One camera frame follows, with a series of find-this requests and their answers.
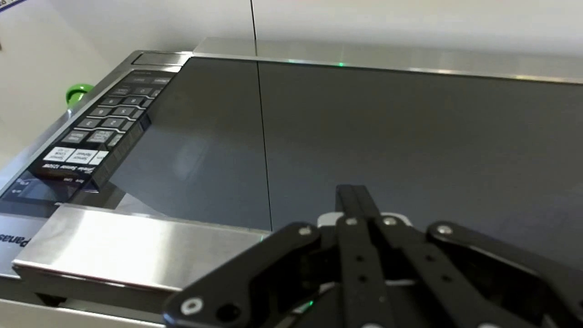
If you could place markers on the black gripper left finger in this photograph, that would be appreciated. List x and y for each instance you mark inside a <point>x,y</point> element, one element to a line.
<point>273,273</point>

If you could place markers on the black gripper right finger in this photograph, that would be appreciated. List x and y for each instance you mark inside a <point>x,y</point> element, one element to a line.
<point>484,273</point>

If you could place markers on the black microwave door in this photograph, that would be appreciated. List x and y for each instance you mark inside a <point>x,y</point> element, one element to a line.
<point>424,139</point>

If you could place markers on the stainless steel microwave body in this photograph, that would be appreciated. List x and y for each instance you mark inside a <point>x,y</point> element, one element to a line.
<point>102,115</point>

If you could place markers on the green cone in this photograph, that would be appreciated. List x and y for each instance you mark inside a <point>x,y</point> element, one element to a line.
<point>76,95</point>

